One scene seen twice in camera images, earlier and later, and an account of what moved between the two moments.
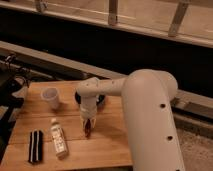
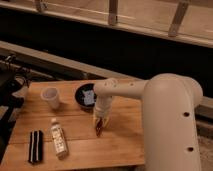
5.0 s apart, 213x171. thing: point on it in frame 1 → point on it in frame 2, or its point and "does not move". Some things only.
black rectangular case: (36, 138) does not move
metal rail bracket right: (178, 17) does not move
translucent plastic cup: (51, 94) does not move
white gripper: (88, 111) → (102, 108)
